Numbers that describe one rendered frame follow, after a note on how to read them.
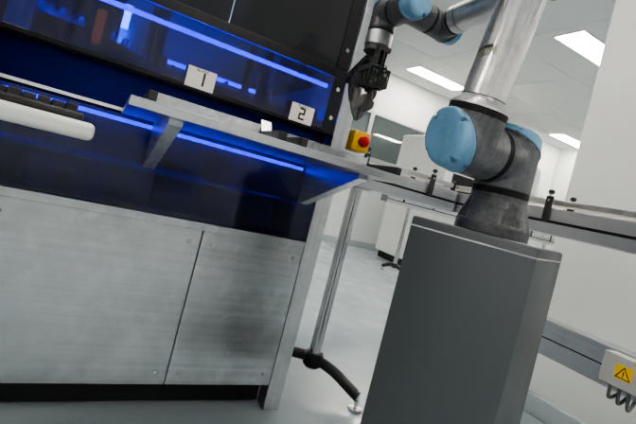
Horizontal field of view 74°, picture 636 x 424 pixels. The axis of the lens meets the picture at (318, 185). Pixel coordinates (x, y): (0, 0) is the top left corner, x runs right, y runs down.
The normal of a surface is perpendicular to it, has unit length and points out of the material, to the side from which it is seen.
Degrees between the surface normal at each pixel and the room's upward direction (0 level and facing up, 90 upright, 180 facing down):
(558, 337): 90
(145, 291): 90
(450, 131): 97
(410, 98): 90
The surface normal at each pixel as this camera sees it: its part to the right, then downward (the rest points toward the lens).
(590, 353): -0.86, -0.22
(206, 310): 0.44, 0.11
